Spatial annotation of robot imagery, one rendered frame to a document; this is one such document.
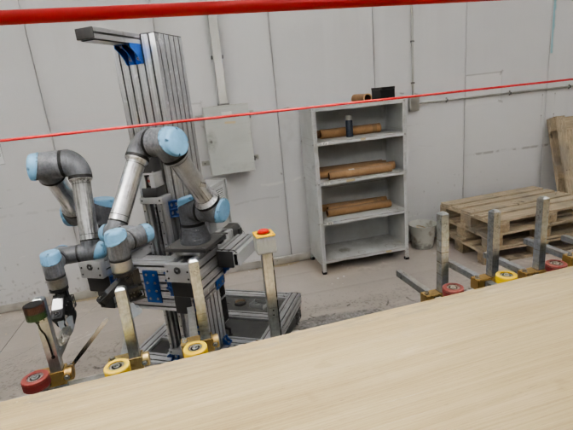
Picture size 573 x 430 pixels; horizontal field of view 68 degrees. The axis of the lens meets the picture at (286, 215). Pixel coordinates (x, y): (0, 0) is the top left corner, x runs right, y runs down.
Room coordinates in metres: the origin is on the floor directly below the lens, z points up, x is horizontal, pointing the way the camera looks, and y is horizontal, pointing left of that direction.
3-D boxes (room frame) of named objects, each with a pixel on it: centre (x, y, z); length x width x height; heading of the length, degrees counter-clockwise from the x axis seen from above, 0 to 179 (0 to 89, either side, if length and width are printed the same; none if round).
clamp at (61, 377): (1.25, 0.85, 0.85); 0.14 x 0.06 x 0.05; 104
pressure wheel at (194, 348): (1.25, 0.35, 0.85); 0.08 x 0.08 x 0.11
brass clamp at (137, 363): (1.31, 0.60, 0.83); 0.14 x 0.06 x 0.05; 104
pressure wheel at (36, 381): (1.17, 0.84, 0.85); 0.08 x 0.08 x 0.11
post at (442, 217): (1.63, -0.63, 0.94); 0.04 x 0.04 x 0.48; 14
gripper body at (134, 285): (1.43, 0.60, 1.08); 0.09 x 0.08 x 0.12; 124
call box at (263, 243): (1.44, 0.09, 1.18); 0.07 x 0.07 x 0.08; 14
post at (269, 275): (1.45, 0.09, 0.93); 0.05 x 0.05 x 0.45; 14
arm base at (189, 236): (1.99, 0.46, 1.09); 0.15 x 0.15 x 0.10
